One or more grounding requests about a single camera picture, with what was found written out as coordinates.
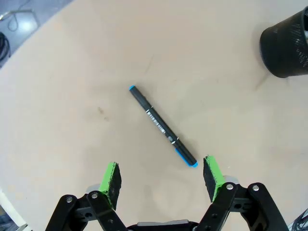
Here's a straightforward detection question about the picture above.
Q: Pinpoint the black cable bundle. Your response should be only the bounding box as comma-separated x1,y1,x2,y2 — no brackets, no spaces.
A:
292,208,308,231

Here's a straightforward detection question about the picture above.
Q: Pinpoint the grey floor cable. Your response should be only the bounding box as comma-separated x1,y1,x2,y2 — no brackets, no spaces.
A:
0,3,37,31

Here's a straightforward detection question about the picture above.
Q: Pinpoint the black marker with blue ends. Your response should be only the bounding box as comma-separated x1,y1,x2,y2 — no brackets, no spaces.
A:
128,85,199,168

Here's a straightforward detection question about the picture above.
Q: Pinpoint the black mesh pen holder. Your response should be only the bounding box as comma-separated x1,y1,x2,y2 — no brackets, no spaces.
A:
259,5,308,78

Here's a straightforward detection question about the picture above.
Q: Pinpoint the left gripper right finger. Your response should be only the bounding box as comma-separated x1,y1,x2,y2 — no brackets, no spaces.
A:
197,155,290,231

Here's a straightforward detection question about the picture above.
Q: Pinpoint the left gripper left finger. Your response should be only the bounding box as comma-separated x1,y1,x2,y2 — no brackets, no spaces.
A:
45,161,128,231

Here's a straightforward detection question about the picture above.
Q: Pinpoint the black coiled floor cable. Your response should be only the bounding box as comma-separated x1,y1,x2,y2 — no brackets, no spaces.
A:
0,32,11,68

